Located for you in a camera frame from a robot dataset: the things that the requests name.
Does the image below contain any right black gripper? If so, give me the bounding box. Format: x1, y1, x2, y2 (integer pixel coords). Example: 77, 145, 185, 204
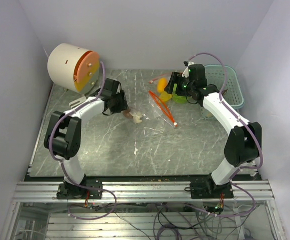
164, 72, 194, 97

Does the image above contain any fake brown mushroom cap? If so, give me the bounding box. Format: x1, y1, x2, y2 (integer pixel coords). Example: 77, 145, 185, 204
122, 109, 135, 119

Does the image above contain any teal plastic basket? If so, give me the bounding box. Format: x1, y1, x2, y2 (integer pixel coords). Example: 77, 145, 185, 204
199, 64, 245, 112

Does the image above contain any fake mushroom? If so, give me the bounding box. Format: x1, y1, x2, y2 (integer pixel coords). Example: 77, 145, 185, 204
130, 111, 143, 124

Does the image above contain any clear zip bag red seal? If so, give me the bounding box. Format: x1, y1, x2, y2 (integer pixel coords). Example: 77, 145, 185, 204
129, 90, 178, 136

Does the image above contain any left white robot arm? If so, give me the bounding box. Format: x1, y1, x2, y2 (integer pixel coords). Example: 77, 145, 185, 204
44, 78, 128, 199

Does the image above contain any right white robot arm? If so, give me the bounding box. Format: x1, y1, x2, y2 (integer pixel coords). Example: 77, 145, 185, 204
165, 62, 263, 198

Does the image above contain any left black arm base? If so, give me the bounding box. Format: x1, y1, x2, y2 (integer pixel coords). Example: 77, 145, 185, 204
56, 180, 102, 200

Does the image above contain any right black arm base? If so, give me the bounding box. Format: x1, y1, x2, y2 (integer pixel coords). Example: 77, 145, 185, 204
184, 180, 234, 199

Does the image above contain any fake green starfruit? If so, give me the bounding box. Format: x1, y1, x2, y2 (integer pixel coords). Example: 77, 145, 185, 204
172, 94, 187, 104

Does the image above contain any fake yellow starfruit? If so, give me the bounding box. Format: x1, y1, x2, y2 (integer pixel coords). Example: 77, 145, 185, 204
159, 91, 172, 103

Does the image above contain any fake orange mango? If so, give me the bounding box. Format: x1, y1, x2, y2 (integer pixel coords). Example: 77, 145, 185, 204
156, 77, 168, 93

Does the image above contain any small white slotted block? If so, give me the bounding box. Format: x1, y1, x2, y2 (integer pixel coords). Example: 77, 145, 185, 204
69, 96, 87, 109

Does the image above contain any white cylinder drawer unit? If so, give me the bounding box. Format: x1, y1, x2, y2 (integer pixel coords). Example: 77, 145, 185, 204
47, 43, 100, 95

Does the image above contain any aluminium frame rail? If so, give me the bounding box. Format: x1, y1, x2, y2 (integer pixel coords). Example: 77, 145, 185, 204
12, 180, 274, 203

